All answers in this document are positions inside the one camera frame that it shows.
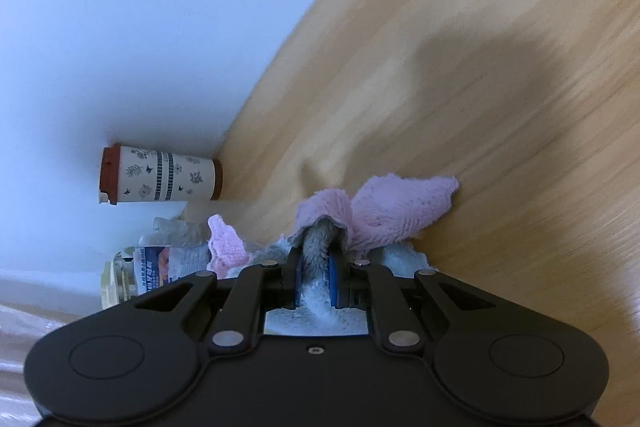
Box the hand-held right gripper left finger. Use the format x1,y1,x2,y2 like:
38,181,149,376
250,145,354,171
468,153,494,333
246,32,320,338
133,232,306,354

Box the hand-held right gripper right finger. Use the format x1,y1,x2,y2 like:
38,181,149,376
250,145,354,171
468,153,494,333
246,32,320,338
327,239,502,352

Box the pink and blue cloth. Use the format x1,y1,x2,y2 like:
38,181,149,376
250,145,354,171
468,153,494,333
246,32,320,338
206,174,462,338

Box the blue and white printed packet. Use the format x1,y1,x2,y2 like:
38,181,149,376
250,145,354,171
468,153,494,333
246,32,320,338
134,216,213,297

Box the floral cup with brown lid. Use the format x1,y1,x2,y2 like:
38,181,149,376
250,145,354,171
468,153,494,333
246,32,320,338
97,143,223,206

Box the clear glass jar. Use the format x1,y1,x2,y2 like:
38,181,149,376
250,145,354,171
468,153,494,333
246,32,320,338
101,247,146,309

